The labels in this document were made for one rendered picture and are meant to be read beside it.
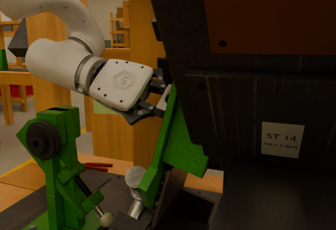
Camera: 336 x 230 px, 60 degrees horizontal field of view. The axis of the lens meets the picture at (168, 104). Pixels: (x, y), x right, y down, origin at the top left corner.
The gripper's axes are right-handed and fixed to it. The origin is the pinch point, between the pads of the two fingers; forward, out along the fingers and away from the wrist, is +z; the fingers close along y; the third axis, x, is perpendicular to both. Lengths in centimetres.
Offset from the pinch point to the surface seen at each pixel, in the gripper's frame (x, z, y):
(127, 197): 30.7, -8.0, -14.6
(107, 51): 27, -36, 24
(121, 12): 687, -549, 635
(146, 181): -2.6, 3.3, -15.1
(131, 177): -0.2, 0.1, -15.2
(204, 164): -3.9, 10.5, -9.5
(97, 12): 699, -643, 611
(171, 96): -11.0, 3.1, -4.2
